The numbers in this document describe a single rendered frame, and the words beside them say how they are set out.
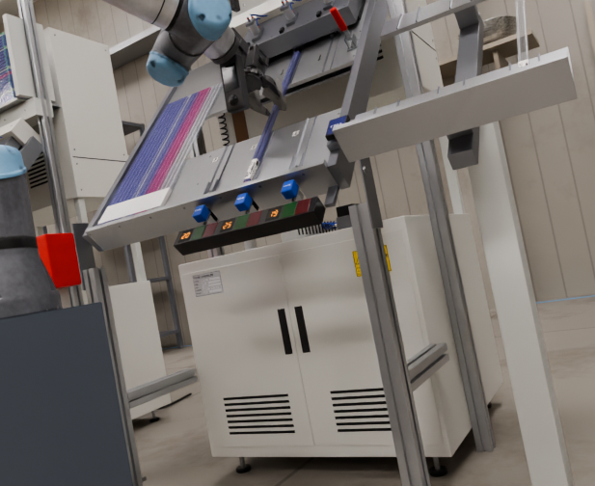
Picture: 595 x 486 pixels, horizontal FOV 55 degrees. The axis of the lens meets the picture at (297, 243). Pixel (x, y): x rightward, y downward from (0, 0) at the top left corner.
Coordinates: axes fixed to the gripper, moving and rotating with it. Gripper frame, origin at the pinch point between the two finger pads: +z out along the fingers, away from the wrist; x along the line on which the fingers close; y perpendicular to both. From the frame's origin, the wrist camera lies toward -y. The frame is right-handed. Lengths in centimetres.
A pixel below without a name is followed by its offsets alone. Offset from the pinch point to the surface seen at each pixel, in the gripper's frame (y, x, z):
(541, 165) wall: 161, -20, 285
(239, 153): -10.9, 7.0, -1.9
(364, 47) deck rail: 13.1, -20.9, 3.1
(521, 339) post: -53, -45, 20
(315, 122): -8.7, -12.4, -1.3
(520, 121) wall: 191, -12, 269
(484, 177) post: -28, -44, 6
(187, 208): -25.7, 15.4, -6.4
